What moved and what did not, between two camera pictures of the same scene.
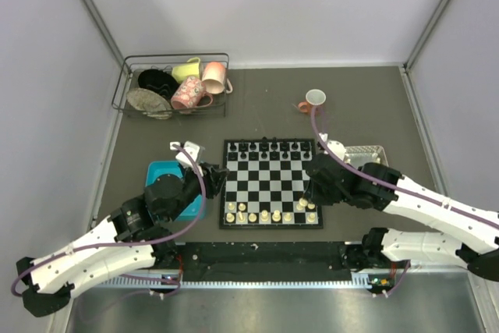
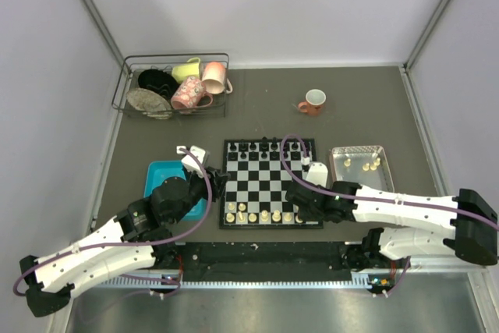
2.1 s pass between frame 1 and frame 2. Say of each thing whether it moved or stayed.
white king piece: stayed
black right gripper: moved
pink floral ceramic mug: stayed
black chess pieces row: stayed
